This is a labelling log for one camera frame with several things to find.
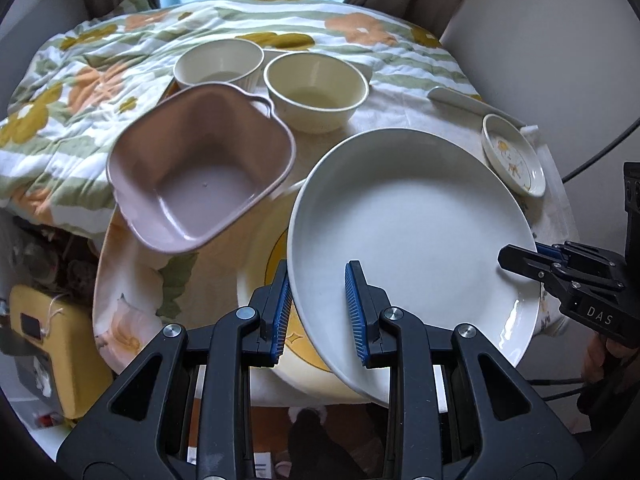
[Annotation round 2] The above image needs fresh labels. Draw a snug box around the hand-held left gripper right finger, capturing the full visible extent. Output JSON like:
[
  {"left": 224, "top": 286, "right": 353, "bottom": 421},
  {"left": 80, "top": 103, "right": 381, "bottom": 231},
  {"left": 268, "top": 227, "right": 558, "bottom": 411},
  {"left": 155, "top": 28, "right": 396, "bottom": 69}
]
[{"left": 345, "top": 260, "right": 586, "bottom": 480}]

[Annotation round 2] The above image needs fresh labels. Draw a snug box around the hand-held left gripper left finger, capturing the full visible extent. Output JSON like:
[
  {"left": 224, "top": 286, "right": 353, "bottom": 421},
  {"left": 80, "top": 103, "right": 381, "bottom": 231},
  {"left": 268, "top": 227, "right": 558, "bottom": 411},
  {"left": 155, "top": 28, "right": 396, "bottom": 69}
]
[{"left": 55, "top": 260, "right": 296, "bottom": 480}]

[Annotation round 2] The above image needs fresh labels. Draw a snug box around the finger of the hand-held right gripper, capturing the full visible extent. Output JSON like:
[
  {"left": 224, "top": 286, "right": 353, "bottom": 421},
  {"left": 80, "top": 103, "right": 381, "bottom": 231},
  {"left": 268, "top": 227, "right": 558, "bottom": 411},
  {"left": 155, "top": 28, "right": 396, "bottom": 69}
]
[
  {"left": 497, "top": 243, "right": 636, "bottom": 347},
  {"left": 536, "top": 240, "right": 628, "bottom": 283}
]

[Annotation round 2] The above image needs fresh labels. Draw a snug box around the large white plate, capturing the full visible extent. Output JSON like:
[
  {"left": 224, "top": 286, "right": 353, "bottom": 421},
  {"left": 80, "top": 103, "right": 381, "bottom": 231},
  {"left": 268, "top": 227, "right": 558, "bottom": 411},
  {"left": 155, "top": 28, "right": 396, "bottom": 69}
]
[{"left": 287, "top": 128, "right": 543, "bottom": 408}]

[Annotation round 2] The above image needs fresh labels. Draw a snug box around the small plate with yellow print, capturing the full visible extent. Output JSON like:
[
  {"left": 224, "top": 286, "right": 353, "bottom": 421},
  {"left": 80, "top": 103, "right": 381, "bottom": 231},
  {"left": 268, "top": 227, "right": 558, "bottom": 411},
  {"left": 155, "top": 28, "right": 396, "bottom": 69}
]
[{"left": 481, "top": 113, "right": 547, "bottom": 198}]

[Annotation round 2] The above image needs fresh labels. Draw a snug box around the pink square bowl with handles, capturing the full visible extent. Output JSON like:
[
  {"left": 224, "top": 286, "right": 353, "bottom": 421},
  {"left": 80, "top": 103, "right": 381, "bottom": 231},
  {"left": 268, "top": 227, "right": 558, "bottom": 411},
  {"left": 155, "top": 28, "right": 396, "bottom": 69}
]
[{"left": 106, "top": 83, "right": 297, "bottom": 253}]

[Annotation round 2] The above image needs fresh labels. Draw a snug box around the round cream bowl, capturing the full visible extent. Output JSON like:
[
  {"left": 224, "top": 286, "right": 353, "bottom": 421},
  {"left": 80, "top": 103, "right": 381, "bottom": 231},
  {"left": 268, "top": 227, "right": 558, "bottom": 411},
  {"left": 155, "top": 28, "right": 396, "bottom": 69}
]
[{"left": 263, "top": 52, "right": 371, "bottom": 134}]

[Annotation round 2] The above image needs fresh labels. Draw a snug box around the ribbed cream bowl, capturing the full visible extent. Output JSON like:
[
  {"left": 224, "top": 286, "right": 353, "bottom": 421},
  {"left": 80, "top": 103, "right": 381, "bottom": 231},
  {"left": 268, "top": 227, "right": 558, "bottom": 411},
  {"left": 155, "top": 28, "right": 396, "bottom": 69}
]
[{"left": 173, "top": 38, "right": 266, "bottom": 92}]

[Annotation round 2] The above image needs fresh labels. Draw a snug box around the person's right hand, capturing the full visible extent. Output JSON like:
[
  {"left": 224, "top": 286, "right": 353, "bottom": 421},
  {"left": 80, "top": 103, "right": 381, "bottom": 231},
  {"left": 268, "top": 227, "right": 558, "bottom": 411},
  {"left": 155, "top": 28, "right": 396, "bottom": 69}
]
[{"left": 582, "top": 335, "right": 608, "bottom": 386}]

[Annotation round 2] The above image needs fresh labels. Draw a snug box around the yellow-rimmed plate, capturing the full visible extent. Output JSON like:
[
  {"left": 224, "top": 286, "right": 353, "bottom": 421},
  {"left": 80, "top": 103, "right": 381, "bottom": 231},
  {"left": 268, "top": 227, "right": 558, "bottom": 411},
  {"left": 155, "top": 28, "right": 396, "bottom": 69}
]
[{"left": 235, "top": 180, "right": 346, "bottom": 378}]

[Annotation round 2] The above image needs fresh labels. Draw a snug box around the yellow box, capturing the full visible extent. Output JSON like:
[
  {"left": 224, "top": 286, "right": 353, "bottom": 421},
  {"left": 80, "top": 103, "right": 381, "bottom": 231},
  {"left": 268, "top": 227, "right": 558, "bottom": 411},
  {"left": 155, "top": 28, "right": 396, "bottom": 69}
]
[{"left": 7, "top": 284, "right": 113, "bottom": 421}]

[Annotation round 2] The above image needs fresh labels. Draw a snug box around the floral blanket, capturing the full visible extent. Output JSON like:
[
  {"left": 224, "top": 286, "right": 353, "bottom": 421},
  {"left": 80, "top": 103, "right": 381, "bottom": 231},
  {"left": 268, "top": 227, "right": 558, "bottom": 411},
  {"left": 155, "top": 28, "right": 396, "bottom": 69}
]
[{"left": 0, "top": 0, "right": 486, "bottom": 236}]

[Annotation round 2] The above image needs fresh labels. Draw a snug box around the thin black cable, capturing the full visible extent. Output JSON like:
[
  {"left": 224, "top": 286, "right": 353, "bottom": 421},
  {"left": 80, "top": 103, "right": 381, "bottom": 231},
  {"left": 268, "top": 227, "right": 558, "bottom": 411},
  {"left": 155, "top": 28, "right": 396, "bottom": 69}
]
[{"left": 520, "top": 377, "right": 601, "bottom": 402}]

